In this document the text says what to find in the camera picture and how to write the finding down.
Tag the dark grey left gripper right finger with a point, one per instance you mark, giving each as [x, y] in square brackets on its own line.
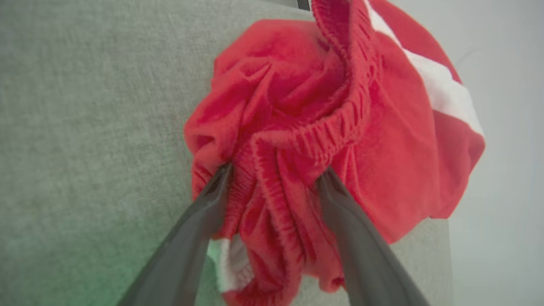
[369, 263]

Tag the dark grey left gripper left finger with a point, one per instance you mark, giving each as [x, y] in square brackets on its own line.
[182, 259]

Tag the red white-striped shorts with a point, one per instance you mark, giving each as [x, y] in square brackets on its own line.
[382, 148]

